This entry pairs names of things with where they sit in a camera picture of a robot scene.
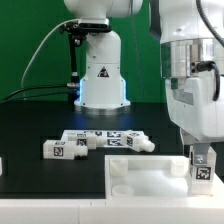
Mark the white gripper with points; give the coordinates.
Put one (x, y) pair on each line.
(192, 108)

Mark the white square table top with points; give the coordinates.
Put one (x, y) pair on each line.
(146, 176)

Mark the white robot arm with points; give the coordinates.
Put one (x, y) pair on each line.
(185, 37)

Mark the white front fence bar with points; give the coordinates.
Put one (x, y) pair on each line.
(152, 211)

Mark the white left fence piece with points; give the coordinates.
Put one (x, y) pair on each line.
(1, 168)

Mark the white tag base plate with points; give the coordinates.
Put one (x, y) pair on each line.
(113, 137)

